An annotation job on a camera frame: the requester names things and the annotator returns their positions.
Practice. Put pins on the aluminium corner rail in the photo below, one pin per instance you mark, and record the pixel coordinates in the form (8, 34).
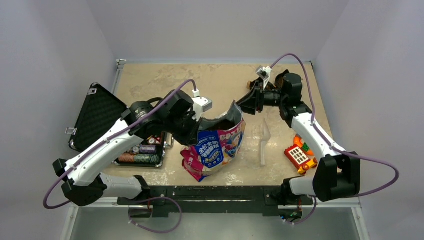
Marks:
(120, 64)

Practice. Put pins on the black cat bowl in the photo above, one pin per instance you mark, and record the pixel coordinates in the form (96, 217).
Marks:
(258, 83)
(282, 79)

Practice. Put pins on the aluminium front rail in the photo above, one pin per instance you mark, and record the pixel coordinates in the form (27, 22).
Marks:
(98, 195)

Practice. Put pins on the black cat bowl right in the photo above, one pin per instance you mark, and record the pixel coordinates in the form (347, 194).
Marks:
(282, 79)

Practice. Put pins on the pink pet food bag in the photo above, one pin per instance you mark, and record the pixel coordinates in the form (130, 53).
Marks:
(219, 140)

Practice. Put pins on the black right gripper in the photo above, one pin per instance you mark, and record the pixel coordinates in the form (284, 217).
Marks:
(250, 105)

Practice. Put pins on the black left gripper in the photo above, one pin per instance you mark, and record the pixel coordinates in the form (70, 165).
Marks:
(191, 137)

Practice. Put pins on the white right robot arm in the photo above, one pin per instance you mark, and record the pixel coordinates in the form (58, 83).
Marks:
(338, 174)

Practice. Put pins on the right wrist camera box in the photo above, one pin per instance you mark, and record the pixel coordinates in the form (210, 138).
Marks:
(265, 74)

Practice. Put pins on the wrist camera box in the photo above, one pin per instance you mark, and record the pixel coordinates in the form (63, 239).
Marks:
(200, 105)
(265, 74)

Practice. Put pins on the red toy brick bus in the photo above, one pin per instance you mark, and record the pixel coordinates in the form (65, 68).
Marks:
(300, 160)

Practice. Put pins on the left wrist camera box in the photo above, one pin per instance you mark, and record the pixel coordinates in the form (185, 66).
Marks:
(200, 105)

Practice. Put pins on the black cat bowl left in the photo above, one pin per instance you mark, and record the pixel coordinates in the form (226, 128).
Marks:
(258, 83)

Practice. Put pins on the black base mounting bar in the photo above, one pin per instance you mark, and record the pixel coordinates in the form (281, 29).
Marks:
(266, 200)

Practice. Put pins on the black poker chip case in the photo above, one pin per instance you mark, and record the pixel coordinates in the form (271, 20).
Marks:
(99, 112)

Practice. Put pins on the clear plastic scoop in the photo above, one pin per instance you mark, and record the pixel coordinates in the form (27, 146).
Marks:
(264, 138)

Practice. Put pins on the orange curved toy piece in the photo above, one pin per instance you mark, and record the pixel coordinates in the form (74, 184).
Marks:
(299, 142)

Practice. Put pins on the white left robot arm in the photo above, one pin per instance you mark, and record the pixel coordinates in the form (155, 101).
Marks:
(83, 179)

